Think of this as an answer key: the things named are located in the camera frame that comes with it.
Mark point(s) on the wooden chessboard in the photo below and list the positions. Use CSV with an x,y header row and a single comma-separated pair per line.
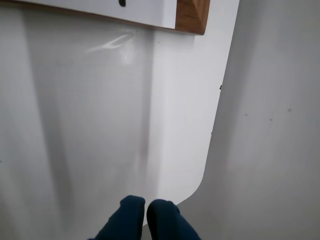
x,y
192,15

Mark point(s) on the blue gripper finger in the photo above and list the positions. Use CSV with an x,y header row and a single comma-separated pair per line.
x,y
165,222
125,220

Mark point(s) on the white paper letter strip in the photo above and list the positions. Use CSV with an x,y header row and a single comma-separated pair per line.
x,y
150,12

